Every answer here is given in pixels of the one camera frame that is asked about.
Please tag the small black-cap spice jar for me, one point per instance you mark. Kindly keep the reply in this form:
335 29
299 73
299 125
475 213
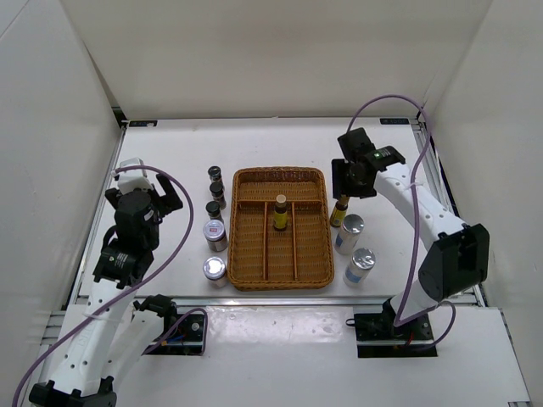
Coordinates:
213 210
215 175
217 193

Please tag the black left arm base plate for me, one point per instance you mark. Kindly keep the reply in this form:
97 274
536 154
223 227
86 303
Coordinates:
185 334

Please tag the yellow-label brown glass bottle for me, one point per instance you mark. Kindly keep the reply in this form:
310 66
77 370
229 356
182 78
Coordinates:
339 211
280 218

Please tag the blue-label silver-lid canister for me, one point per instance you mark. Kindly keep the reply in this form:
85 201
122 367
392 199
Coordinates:
349 233
361 263

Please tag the silver-lid dark spice jar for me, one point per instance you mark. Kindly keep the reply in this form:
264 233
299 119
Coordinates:
215 270

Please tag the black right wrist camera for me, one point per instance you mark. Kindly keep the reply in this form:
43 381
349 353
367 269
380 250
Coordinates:
354 144

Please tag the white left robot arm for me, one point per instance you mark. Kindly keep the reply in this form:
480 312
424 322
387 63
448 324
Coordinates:
96 359

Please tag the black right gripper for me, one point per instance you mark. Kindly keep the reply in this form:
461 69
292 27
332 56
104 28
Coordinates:
339 186

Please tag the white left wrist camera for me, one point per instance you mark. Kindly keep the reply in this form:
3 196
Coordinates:
132 180

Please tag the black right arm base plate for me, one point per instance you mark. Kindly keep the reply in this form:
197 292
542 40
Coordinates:
377 338

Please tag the woven wicker divided tray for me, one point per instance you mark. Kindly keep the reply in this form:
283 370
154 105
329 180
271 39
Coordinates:
280 238

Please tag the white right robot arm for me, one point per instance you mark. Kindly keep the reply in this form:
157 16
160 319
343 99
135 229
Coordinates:
457 253

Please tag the red-label silver-lid jar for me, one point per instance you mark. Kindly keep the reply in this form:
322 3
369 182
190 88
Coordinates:
215 235

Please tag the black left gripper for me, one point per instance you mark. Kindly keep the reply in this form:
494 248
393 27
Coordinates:
168 202

